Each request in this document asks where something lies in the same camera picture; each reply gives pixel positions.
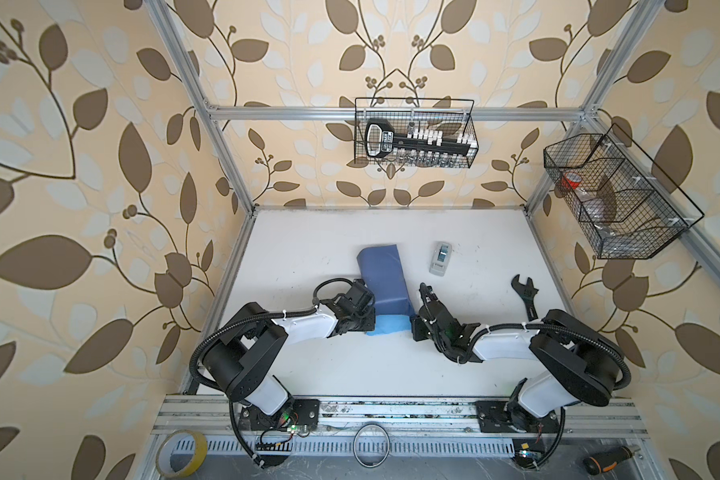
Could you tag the black adjustable wrench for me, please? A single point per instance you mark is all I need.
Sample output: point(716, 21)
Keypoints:
point(527, 292)

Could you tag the right wire basket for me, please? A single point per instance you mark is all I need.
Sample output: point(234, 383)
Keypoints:
point(629, 206)

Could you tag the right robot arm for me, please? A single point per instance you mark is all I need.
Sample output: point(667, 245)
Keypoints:
point(580, 365)

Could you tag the orange handled screwdriver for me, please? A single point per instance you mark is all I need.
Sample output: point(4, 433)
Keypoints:
point(603, 462)

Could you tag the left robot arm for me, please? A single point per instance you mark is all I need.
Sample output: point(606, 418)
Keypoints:
point(236, 359)

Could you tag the back wire basket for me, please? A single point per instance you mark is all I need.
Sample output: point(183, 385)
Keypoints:
point(451, 116)

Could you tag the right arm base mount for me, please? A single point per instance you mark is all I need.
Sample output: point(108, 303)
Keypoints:
point(494, 417)

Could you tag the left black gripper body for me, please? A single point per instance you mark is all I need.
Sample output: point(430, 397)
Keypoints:
point(365, 320)

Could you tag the black socket set holder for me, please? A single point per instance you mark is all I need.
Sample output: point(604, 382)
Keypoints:
point(380, 140)

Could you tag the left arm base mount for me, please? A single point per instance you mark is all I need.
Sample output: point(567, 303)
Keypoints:
point(299, 414)

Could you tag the blue wrapping paper sheet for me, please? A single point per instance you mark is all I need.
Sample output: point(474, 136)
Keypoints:
point(381, 269)

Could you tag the yellow tape roll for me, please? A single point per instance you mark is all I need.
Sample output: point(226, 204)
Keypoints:
point(181, 454)

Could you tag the wire basket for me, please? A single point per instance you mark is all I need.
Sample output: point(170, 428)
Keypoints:
point(629, 206)
point(451, 116)

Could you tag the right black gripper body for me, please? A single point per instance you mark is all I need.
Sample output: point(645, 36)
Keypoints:
point(419, 331)

